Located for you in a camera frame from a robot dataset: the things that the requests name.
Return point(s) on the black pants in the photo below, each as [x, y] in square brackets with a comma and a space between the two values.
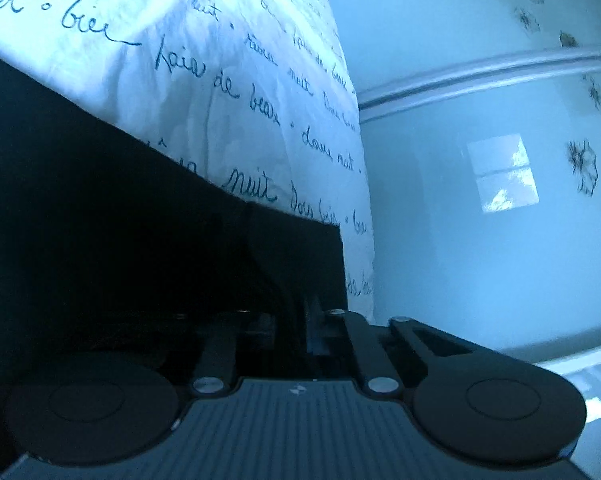
[111, 256]

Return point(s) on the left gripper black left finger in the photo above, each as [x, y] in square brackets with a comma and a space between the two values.
[228, 348]

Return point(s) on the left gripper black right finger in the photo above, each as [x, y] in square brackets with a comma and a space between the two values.
[384, 362]

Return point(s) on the white bedsheet with blue script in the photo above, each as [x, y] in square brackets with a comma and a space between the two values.
[252, 95]

